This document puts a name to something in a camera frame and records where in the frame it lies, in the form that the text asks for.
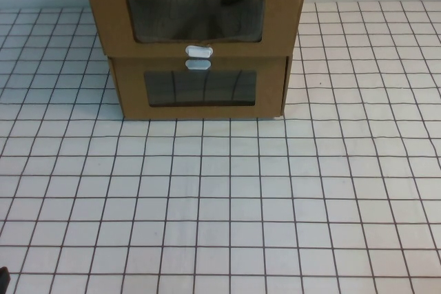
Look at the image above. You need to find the white plastic drawer handle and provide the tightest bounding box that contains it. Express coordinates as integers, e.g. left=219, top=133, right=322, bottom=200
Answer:
left=184, top=59, right=212, bottom=72
left=184, top=44, right=214, bottom=59

